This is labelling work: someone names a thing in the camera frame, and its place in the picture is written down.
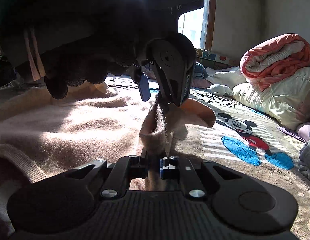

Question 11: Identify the purple floral garment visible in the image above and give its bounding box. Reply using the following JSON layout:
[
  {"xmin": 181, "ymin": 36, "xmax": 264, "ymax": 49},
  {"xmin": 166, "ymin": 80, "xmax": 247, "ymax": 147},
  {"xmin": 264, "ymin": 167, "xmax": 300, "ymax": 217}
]
[{"xmin": 277, "ymin": 122, "xmax": 310, "ymax": 142}]

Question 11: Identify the blue folded quilt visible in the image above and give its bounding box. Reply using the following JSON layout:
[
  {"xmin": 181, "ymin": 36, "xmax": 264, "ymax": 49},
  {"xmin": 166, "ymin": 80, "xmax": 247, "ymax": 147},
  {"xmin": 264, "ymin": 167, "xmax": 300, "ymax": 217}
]
[{"xmin": 194, "ymin": 62, "xmax": 208, "ymax": 79}]

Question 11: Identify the window with frame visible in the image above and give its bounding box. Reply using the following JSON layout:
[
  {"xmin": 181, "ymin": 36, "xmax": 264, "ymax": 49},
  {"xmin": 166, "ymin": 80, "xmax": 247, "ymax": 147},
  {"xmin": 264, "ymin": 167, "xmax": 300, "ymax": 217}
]
[{"xmin": 178, "ymin": 0, "xmax": 217, "ymax": 51}]

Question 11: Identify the dark gloved left hand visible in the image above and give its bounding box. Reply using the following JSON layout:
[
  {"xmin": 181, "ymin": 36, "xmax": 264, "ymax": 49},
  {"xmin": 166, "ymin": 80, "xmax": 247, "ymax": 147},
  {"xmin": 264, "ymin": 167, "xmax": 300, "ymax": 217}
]
[{"xmin": 0, "ymin": 0, "xmax": 161, "ymax": 99}]

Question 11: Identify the Mickey Mouse bed blanket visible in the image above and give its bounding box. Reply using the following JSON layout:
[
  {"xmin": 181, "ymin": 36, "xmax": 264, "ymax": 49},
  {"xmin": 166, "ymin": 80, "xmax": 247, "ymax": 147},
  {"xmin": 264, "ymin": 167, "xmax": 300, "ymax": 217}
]
[{"xmin": 104, "ymin": 74, "xmax": 310, "ymax": 240}]

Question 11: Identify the white cream comforter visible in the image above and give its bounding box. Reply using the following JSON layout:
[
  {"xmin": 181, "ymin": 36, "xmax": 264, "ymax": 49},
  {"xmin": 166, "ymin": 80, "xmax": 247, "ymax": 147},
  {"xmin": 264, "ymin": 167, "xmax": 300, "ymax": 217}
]
[{"xmin": 206, "ymin": 67, "xmax": 310, "ymax": 129}]

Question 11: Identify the beige knit sweater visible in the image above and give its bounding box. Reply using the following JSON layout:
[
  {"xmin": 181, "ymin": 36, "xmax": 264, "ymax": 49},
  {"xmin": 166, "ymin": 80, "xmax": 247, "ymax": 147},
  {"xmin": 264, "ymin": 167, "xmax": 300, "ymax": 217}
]
[{"xmin": 0, "ymin": 83, "xmax": 216, "ymax": 239}]

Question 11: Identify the white stuffed toy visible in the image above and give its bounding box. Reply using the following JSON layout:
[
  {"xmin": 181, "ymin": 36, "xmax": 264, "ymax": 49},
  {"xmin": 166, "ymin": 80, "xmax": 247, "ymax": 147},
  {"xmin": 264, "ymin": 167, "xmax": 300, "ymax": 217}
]
[{"xmin": 207, "ymin": 84, "xmax": 233, "ymax": 96}]

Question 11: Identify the rolled pink orange quilt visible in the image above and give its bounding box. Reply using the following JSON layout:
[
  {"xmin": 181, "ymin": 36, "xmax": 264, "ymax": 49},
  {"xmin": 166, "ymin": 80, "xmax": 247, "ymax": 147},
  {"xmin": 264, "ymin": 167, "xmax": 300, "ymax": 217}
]
[{"xmin": 240, "ymin": 34, "xmax": 310, "ymax": 91}]

